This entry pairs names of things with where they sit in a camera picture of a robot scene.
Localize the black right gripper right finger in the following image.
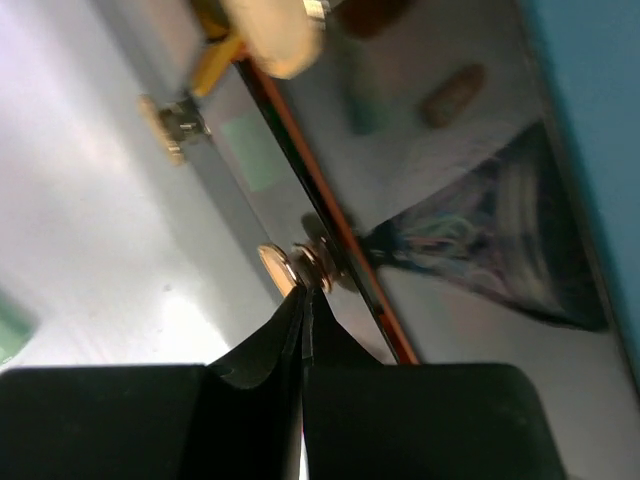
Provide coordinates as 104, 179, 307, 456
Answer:
302, 289, 567, 479

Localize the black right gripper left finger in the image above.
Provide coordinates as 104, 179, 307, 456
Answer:
1, 287, 307, 479

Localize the clear paper clip jar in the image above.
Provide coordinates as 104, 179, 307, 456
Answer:
361, 122, 608, 332

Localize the dark drawer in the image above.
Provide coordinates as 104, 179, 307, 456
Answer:
99, 0, 311, 301

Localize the green cap black highlighter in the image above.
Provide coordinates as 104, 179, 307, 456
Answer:
221, 111, 287, 192

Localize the teal drawer organizer cabinet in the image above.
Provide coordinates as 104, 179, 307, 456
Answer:
99, 0, 640, 480

